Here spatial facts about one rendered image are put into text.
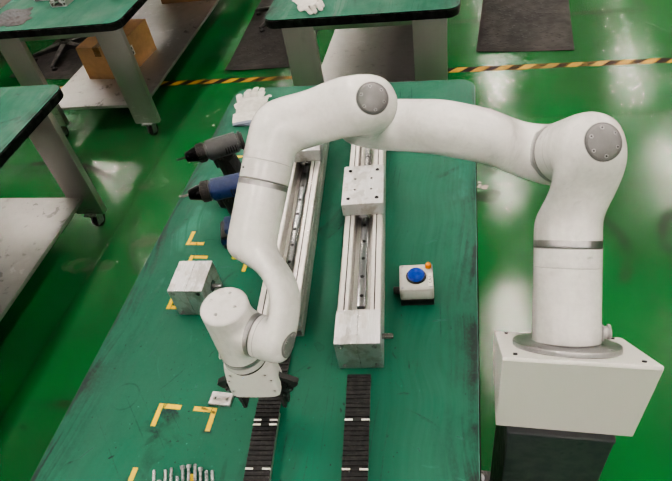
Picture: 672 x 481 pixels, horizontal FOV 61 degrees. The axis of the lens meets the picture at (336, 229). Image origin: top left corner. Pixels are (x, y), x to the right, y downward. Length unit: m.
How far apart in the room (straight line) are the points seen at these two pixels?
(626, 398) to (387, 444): 0.45
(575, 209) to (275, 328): 0.56
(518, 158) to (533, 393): 0.43
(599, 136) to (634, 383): 0.42
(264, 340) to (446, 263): 0.65
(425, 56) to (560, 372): 2.11
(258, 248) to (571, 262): 0.55
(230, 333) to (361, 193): 0.66
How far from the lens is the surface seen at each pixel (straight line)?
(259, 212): 0.98
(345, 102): 0.94
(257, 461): 1.22
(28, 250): 2.96
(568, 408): 1.18
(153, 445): 1.35
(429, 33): 2.88
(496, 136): 1.06
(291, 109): 1.00
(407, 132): 1.06
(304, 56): 3.02
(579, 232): 1.09
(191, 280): 1.46
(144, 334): 1.53
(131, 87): 3.63
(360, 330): 1.25
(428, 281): 1.37
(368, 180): 1.55
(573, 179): 1.05
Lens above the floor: 1.88
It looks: 43 degrees down
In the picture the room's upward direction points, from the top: 11 degrees counter-clockwise
